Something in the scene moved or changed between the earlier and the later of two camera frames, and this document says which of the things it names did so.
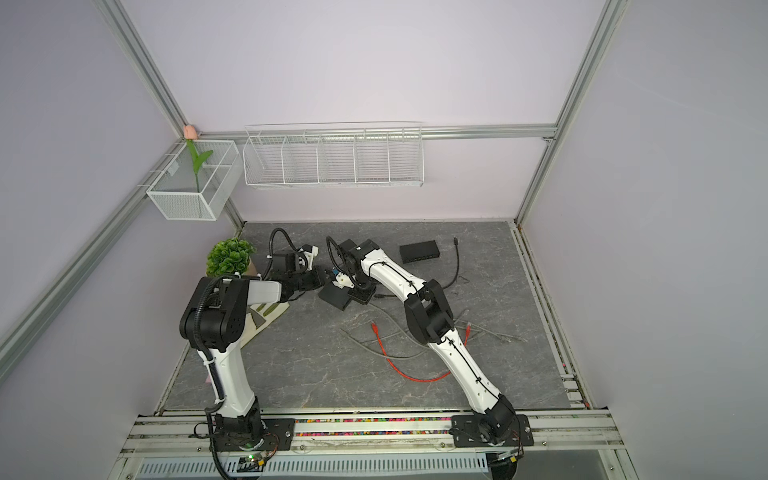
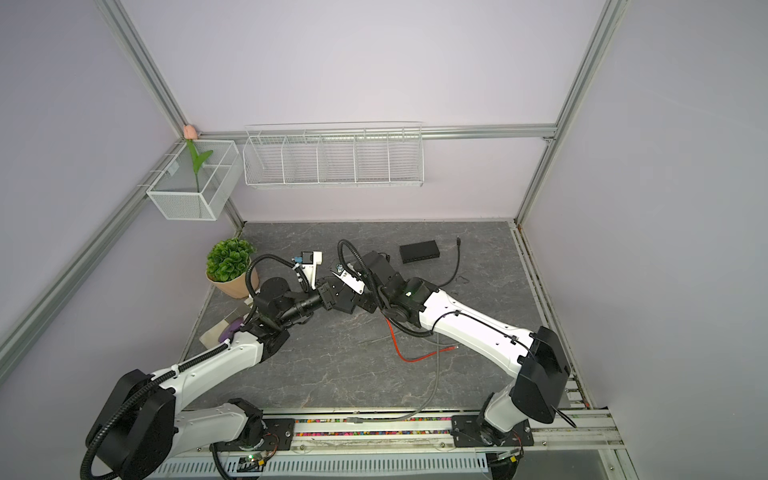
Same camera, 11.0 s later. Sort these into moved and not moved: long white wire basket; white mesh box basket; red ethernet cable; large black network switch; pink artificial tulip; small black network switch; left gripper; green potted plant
Moved: red ethernet cable; left gripper
Not moved: pink artificial tulip; green potted plant; long white wire basket; large black network switch; white mesh box basket; small black network switch
